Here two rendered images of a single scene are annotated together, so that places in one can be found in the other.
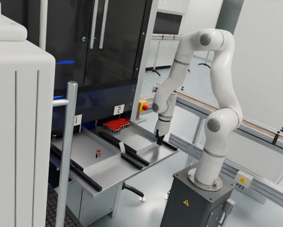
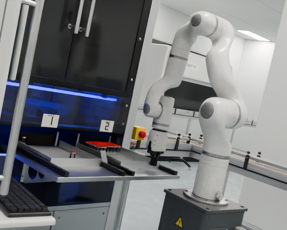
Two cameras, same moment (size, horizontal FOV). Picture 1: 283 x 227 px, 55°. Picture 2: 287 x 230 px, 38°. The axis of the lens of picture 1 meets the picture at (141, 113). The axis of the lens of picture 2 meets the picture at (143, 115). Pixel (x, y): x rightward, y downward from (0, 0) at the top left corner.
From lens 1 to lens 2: 0.72 m
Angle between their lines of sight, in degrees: 20
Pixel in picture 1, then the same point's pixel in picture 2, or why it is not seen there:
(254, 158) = not seen: outside the picture
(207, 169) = (205, 175)
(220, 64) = (215, 48)
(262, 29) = not seen: outside the picture
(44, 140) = (9, 29)
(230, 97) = (229, 85)
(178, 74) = (173, 70)
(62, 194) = (18, 106)
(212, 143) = (209, 139)
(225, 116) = (220, 100)
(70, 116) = (36, 18)
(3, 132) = not seen: outside the picture
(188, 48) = (183, 39)
